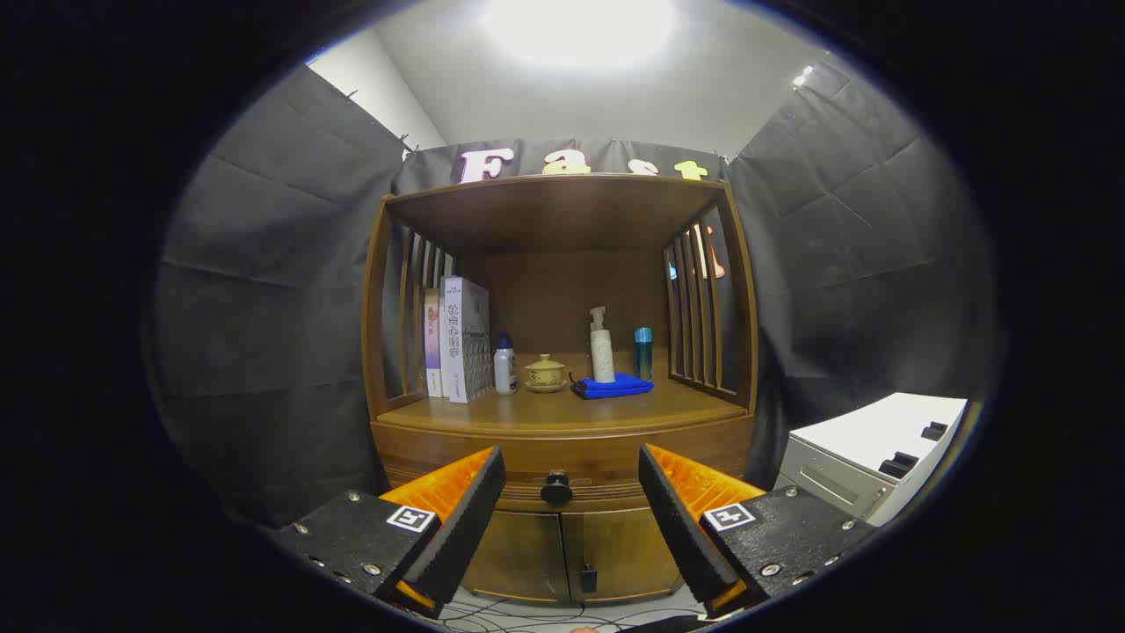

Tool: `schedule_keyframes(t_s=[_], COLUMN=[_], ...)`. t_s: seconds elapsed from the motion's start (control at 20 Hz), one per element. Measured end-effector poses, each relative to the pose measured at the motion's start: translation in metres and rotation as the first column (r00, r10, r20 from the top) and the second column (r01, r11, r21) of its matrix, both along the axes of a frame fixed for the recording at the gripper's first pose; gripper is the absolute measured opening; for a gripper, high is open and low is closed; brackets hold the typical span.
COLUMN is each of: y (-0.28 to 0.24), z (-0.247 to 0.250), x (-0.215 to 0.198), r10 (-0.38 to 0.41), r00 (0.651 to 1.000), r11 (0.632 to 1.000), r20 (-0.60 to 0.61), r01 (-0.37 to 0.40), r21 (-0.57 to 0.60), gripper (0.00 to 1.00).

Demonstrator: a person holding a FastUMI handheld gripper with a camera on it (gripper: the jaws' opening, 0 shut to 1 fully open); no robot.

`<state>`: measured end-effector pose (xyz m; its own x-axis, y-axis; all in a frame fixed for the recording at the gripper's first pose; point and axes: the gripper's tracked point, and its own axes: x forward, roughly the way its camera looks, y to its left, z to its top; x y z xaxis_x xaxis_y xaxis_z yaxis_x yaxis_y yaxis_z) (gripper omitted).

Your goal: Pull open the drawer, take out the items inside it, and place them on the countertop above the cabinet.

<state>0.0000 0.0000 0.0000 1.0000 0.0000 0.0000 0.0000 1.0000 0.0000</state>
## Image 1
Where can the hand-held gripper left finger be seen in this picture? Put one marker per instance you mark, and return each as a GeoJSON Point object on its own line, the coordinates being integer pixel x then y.
{"type": "Point", "coordinates": [466, 527]}

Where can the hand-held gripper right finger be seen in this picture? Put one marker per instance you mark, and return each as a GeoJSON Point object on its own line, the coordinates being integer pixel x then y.
{"type": "Point", "coordinates": [681, 527]}

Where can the black round drawer knob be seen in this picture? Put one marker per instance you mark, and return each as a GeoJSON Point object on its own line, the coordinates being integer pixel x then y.
{"type": "Point", "coordinates": [556, 488]}

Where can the brown wooden drawer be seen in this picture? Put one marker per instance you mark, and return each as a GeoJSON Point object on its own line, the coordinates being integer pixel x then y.
{"type": "Point", "coordinates": [571, 444]}

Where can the wooden cabinet door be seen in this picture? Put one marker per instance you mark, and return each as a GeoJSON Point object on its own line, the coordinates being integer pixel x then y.
{"type": "Point", "coordinates": [518, 554]}
{"type": "Point", "coordinates": [628, 549]}

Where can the brown wooden countertop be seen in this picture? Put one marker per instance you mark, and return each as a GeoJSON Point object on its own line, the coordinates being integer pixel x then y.
{"type": "Point", "coordinates": [562, 413]}

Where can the brown wooden cabinet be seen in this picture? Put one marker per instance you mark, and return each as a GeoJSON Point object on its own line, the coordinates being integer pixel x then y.
{"type": "Point", "coordinates": [562, 220]}

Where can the blue folded cloth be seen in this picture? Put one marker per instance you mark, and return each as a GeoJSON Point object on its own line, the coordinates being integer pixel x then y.
{"type": "Point", "coordinates": [615, 388]}

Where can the white bottle with blue cap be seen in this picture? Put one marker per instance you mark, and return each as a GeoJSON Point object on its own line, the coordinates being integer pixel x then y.
{"type": "Point", "coordinates": [505, 369]}

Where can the yellow lidded teacup with saucer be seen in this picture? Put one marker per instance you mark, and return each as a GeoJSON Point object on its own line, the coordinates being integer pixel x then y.
{"type": "Point", "coordinates": [546, 374]}

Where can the clear blue bottle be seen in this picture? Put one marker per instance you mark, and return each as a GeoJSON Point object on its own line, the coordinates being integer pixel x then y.
{"type": "Point", "coordinates": [643, 356]}

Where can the white pump bottle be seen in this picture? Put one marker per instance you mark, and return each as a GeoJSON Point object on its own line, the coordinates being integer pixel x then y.
{"type": "Point", "coordinates": [603, 356]}

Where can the white patterned book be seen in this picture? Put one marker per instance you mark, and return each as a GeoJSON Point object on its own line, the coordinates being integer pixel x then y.
{"type": "Point", "coordinates": [464, 334]}

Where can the white plastic box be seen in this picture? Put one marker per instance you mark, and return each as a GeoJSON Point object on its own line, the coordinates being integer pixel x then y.
{"type": "Point", "coordinates": [870, 435]}

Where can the ceiling light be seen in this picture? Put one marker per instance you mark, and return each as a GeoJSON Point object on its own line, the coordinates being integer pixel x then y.
{"type": "Point", "coordinates": [580, 26]}

